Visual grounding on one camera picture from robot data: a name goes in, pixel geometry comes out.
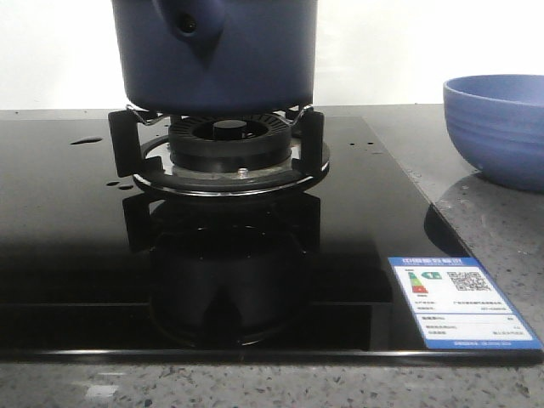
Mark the dark blue cooking pot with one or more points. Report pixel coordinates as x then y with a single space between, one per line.
217 57

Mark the light blue ribbed bowl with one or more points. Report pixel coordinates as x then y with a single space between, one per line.
496 124

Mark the black metal pot support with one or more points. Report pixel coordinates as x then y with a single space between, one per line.
152 168

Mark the black gas burner head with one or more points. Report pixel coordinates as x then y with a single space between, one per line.
216 144

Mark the black glass gas cooktop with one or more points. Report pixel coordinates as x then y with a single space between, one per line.
92 269

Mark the blue energy efficiency label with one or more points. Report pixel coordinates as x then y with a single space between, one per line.
456 305

